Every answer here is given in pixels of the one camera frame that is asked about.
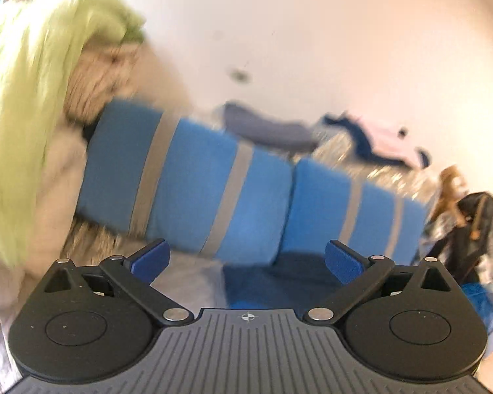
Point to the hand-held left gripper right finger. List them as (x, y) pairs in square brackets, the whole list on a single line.
[(343, 262)]

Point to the light green blanket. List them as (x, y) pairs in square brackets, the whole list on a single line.
[(28, 98)]

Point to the grey-blue folded cloth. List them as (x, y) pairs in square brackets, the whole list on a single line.
[(267, 129)]

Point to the silver patterned cover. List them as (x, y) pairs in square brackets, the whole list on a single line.
[(390, 180)]

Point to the black bag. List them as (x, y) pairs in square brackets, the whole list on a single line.
[(472, 234)]

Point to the beige quilted comforter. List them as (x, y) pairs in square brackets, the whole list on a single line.
[(94, 90)]

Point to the brown plush toy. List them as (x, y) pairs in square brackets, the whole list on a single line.
[(450, 191)]

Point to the blue grey-striped pillow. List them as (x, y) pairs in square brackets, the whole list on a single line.
[(324, 213), (189, 180)]

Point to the navy and pink garment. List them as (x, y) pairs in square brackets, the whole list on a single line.
[(374, 139)]

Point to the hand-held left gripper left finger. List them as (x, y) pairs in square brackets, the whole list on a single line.
[(150, 260)]

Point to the white quilted bedspread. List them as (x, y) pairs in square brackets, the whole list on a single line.
[(197, 283)]

